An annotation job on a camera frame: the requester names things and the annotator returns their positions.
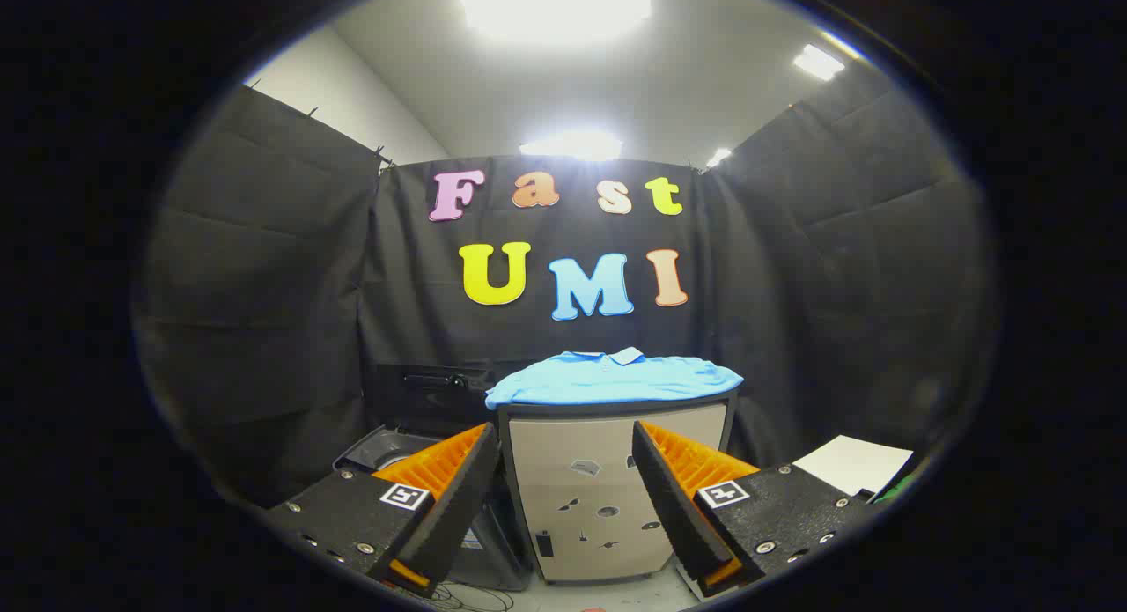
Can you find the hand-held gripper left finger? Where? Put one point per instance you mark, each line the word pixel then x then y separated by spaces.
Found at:
pixel 458 497

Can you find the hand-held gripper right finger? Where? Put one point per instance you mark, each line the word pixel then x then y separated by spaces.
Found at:
pixel 669 497

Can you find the grey washing machine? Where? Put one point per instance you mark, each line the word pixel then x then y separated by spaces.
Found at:
pixel 383 449

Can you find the light blue polo shirt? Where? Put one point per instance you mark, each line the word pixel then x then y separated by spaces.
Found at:
pixel 607 381

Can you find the beige cabinet with grey top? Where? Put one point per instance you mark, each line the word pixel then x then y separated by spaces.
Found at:
pixel 563 449

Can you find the white flat board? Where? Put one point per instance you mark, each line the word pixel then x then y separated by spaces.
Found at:
pixel 854 462

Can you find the black backdrop cloth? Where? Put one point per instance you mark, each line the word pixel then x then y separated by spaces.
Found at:
pixel 282 286

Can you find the small ceiling light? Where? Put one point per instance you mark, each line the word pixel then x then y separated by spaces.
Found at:
pixel 718 158

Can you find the large ceiling light panel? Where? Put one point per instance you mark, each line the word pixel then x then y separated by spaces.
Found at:
pixel 556 6

